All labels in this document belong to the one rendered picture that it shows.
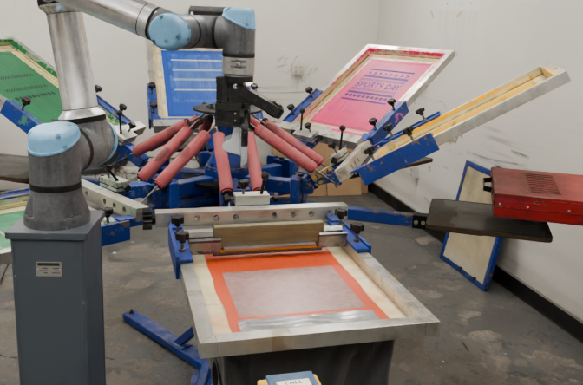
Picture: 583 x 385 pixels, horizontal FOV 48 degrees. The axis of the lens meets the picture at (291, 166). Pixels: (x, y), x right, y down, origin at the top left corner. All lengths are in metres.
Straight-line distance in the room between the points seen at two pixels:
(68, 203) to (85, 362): 0.39
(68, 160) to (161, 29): 0.40
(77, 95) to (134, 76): 4.39
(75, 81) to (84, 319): 0.58
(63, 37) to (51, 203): 0.40
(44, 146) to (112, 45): 4.51
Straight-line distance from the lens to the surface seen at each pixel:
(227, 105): 1.51
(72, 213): 1.62
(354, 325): 1.60
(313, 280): 1.92
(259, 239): 2.07
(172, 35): 1.39
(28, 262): 1.64
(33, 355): 1.74
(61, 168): 1.58
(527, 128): 4.31
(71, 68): 1.69
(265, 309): 1.74
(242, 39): 1.49
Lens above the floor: 1.70
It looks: 13 degrees down
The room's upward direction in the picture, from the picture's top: 2 degrees clockwise
